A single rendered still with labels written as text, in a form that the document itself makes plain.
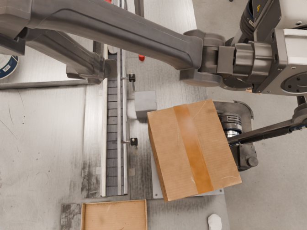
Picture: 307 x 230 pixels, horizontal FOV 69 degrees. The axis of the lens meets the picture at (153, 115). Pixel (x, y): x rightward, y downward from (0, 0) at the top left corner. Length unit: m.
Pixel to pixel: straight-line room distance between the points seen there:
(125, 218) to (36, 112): 0.66
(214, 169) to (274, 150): 1.42
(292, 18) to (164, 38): 0.25
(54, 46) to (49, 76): 0.78
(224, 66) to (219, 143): 0.36
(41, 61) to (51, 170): 0.56
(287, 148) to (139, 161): 1.46
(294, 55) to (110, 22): 0.34
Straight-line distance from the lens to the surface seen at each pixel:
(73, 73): 0.76
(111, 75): 0.87
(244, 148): 1.73
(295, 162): 2.20
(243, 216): 1.97
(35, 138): 1.19
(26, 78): 1.29
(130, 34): 0.36
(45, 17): 0.31
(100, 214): 1.04
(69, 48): 0.51
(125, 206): 1.02
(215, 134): 0.79
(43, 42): 0.44
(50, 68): 1.26
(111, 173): 0.99
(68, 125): 1.15
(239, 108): 1.87
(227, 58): 0.48
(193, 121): 0.79
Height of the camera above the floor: 1.85
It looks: 69 degrees down
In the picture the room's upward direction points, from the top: straight up
